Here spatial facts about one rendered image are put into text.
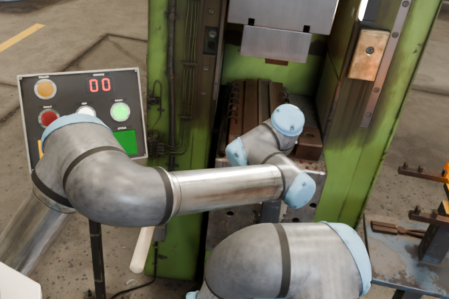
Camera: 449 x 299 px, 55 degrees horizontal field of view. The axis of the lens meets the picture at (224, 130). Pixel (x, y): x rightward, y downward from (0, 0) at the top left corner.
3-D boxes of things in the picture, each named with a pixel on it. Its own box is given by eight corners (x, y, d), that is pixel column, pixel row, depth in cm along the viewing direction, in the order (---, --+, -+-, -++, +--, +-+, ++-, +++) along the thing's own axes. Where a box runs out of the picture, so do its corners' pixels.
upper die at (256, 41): (305, 63, 131) (312, 33, 126) (239, 55, 131) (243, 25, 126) (295, 18, 166) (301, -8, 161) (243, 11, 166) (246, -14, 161)
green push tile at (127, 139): (137, 153, 133) (134, 129, 132) (113, 156, 130) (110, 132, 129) (136, 153, 135) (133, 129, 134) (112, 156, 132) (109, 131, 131)
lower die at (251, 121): (284, 157, 150) (288, 137, 146) (226, 150, 150) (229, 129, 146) (279, 99, 185) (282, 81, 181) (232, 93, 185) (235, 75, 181)
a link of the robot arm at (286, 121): (262, 113, 98) (292, 95, 101) (256, 134, 108) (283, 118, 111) (284, 139, 96) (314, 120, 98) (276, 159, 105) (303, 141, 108)
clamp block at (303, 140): (319, 161, 150) (323, 146, 147) (294, 158, 150) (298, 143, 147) (315, 142, 160) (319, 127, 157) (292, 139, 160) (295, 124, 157)
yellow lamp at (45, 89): (52, 99, 123) (50, 85, 121) (35, 97, 123) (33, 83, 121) (56, 94, 126) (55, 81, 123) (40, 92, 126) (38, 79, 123)
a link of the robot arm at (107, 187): (99, 196, 57) (329, 171, 88) (72, 151, 64) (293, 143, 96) (82, 261, 62) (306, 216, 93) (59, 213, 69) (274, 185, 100)
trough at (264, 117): (273, 139, 146) (274, 135, 146) (258, 137, 146) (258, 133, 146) (270, 82, 182) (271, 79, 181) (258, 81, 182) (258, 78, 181)
